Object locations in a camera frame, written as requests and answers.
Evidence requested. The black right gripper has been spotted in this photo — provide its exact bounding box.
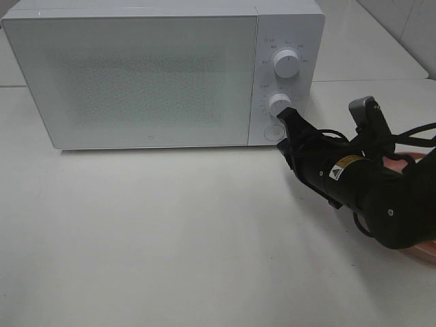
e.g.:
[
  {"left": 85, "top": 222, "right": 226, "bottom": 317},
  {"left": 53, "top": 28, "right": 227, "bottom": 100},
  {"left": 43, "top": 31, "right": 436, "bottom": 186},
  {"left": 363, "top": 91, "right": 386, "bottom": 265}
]
[{"left": 277, "top": 107, "right": 371, "bottom": 210}]

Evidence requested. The round door release button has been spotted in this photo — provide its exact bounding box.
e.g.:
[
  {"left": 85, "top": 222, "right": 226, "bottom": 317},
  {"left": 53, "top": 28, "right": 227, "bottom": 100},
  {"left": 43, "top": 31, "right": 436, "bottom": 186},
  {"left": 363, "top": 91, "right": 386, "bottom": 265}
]
[{"left": 264, "top": 125, "right": 285, "bottom": 141}]

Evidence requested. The pink plate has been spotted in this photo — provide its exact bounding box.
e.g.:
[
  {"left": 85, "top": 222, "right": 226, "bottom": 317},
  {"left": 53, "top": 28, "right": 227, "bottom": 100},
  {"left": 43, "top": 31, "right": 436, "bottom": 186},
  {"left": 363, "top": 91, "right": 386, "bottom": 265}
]
[{"left": 383, "top": 152, "right": 435, "bottom": 266}]

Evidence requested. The white microwave door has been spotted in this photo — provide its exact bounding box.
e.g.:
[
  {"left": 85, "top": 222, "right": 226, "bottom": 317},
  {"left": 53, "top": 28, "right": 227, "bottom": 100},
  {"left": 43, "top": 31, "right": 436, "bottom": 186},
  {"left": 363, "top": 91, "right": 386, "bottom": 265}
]
[{"left": 4, "top": 16, "right": 257, "bottom": 150}]

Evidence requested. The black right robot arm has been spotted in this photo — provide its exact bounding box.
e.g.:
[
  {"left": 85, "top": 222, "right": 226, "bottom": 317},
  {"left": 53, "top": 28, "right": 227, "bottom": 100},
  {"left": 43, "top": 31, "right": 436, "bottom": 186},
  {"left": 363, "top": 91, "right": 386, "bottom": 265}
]
[{"left": 277, "top": 97, "right": 435, "bottom": 249}]

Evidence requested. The white lower microwave knob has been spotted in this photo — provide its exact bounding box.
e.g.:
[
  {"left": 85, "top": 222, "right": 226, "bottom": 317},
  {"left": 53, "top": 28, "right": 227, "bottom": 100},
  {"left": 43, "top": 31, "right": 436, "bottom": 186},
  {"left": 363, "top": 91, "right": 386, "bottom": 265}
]
[{"left": 268, "top": 93, "right": 292, "bottom": 118}]

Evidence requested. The white microwave knob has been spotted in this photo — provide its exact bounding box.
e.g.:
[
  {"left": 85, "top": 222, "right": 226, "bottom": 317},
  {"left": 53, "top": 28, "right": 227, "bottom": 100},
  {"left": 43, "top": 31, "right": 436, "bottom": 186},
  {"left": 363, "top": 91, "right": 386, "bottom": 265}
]
[
  {"left": 272, "top": 48, "right": 301, "bottom": 78},
  {"left": 268, "top": 93, "right": 292, "bottom": 118}
]

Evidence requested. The white upper microwave knob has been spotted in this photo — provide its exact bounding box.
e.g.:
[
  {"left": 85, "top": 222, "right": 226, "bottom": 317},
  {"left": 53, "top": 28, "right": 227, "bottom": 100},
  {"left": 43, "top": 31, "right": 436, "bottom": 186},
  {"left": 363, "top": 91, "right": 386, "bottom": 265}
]
[{"left": 272, "top": 48, "right": 301, "bottom": 78}]

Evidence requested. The white adjacent table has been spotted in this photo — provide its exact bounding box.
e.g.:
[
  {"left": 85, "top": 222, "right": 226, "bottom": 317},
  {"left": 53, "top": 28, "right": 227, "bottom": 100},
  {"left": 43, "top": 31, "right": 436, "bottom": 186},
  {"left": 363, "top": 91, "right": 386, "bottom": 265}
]
[{"left": 313, "top": 1, "right": 429, "bottom": 82}]

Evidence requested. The white microwave oven body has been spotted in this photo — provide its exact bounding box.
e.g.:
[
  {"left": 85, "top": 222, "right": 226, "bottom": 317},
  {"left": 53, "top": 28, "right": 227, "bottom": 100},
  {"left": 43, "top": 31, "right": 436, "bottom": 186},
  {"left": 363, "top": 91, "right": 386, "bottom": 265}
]
[{"left": 1, "top": 1, "right": 325, "bottom": 150}]

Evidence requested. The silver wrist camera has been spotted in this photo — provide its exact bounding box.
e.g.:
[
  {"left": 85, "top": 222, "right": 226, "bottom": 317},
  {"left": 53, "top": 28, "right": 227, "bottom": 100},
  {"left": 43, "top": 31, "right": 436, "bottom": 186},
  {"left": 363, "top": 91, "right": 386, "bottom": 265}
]
[{"left": 348, "top": 96, "right": 392, "bottom": 140}]

